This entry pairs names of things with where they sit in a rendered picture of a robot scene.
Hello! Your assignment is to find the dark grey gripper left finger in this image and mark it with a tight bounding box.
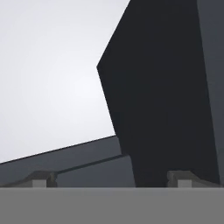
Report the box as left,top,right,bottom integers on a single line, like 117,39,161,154
0,170,59,188

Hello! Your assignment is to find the dark grey base cabinet run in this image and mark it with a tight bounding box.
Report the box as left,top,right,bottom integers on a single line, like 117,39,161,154
0,134,137,188

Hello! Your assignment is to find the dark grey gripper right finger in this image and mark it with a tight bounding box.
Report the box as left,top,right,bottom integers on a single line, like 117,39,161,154
166,170,223,188

